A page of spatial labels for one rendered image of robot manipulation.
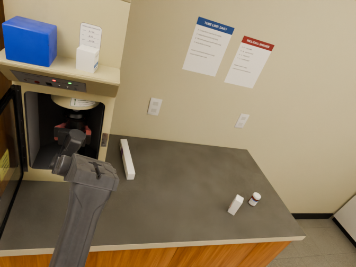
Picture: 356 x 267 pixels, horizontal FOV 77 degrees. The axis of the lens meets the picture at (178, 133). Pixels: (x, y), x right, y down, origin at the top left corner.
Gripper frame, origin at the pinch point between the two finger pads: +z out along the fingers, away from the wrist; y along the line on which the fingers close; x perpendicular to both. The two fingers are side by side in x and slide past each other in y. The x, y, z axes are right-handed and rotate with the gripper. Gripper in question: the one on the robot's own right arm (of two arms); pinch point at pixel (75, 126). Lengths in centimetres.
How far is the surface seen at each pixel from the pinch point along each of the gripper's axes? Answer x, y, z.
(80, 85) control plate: -29.3, -2.6, -18.0
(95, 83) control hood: -31.6, -7.0, -20.1
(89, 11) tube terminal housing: -48.6, -3.0, -9.8
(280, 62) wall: -42, -108, 33
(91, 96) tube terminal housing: -21.6, -5.9, -10.3
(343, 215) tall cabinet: 99, -293, 21
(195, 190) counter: 23, -62, -14
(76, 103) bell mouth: -16.6, -0.7, -8.4
